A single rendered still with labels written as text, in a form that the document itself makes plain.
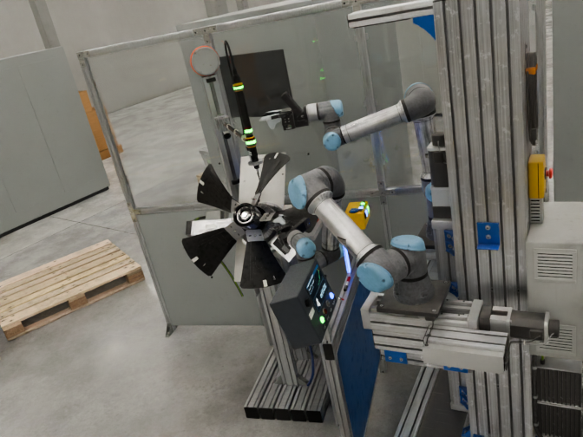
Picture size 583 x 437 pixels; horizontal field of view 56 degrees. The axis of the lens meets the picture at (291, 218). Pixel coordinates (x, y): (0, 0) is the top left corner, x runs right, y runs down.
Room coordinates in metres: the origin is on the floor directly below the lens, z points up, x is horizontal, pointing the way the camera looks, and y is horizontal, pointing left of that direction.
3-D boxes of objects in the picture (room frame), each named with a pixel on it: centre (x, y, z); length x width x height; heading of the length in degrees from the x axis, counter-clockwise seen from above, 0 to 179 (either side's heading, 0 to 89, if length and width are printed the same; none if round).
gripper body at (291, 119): (2.39, -0.11, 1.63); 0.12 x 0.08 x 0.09; 79
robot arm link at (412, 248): (1.72, -0.38, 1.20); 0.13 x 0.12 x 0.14; 123
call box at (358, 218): (2.58, -0.33, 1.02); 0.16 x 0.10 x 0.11; 159
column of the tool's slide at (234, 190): (3.13, 0.29, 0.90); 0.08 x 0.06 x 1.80; 104
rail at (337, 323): (2.21, -0.19, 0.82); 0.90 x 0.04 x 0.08; 159
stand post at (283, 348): (2.57, 0.20, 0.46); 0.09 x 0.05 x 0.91; 69
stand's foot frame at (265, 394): (2.66, 0.16, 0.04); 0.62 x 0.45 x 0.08; 159
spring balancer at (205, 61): (3.13, 0.29, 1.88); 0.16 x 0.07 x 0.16; 104
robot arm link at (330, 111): (2.36, -0.26, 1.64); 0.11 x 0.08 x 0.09; 79
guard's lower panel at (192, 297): (3.10, -0.15, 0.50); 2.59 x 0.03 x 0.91; 69
